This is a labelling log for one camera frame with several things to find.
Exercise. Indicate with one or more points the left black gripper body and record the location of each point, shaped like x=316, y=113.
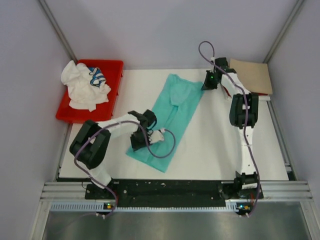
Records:
x=139, y=137

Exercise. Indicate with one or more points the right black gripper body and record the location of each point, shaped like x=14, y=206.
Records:
x=210, y=79

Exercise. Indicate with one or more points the teal t shirt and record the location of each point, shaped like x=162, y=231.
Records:
x=174, y=109

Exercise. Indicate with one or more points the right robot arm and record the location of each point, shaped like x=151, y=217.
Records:
x=243, y=116

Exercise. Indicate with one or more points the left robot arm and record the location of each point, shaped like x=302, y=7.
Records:
x=91, y=142

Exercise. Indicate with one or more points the white folded t shirt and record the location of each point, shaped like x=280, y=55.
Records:
x=262, y=97

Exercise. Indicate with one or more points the beige folded t shirt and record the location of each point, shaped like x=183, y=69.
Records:
x=254, y=76

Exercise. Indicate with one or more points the red plastic bin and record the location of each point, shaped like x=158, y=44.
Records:
x=113, y=72

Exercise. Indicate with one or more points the white printed t shirt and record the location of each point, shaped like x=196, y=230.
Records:
x=86, y=86

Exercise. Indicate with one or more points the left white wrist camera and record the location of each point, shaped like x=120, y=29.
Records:
x=155, y=136

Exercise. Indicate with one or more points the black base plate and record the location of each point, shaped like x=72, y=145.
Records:
x=157, y=193

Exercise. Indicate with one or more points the aluminium frame rail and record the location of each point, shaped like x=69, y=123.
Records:
x=273, y=191

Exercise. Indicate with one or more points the grey slotted cable duct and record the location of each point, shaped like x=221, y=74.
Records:
x=106, y=207

